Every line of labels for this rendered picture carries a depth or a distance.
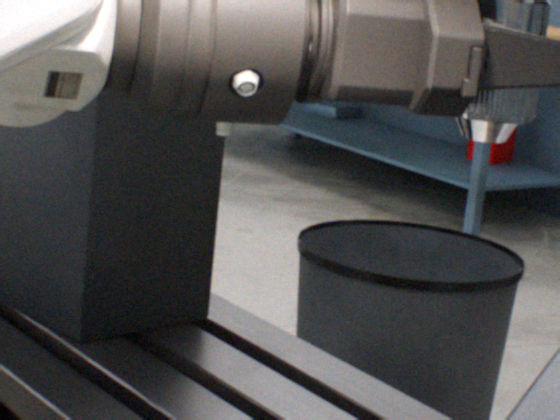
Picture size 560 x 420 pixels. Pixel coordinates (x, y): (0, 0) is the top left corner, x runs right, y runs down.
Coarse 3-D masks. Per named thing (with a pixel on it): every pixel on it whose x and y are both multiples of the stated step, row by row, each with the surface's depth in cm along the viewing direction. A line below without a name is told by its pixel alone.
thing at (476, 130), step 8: (464, 120) 65; (472, 120) 65; (464, 128) 65; (472, 128) 65; (480, 128) 65; (488, 128) 65; (496, 128) 65; (504, 128) 65; (512, 128) 65; (464, 136) 66; (472, 136) 65; (480, 136) 65; (488, 136) 65; (496, 136) 65; (504, 136) 65
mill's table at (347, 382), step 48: (0, 336) 92; (48, 336) 94; (144, 336) 95; (192, 336) 96; (240, 336) 97; (288, 336) 98; (0, 384) 86; (48, 384) 84; (96, 384) 89; (144, 384) 85; (192, 384) 86; (240, 384) 87; (288, 384) 88; (336, 384) 89; (384, 384) 90
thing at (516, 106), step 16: (528, 32) 63; (544, 32) 64; (480, 96) 64; (496, 96) 63; (512, 96) 64; (528, 96) 64; (464, 112) 64; (480, 112) 64; (496, 112) 64; (512, 112) 64; (528, 112) 64
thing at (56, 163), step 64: (0, 128) 97; (64, 128) 91; (128, 128) 90; (192, 128) 94; (0, 192) 98; (64, 192) 92; (128, 192) 92; (192, 192) 96; (0, 256) 98; (64, 256) 92; (128, 256) 93; (192, 256) 97; (64, 320) 93; (128, 320) 94; (192, 320) 99
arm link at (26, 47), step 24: (0, 0) 53; (24, 0) 53; (48, 0) 54; (72, 0) 54; (96, 0) 55; (0, 24) 53; (24, 24) 53; (48, 24) 54; (72, 24) 55; (0, 48) 53; (24, 48) 54; (48, 48) 55; (0, 72) 54
